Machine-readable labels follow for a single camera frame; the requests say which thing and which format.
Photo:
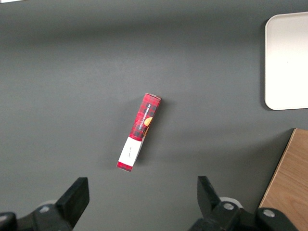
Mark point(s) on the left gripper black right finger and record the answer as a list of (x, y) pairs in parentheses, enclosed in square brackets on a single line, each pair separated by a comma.
[(208, 197)]

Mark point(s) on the red plaid cardboard box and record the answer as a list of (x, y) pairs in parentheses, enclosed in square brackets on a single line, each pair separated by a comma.
[(140, 131)]

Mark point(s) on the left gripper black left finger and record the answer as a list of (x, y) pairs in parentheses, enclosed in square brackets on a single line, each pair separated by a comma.
[(72, 202)]

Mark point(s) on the white plastic tray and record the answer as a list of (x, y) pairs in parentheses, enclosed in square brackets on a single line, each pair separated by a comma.
[(286, 62)]

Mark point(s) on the wooden drawer cabinet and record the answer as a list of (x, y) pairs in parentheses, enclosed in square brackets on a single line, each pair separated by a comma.
[(287, 178)]

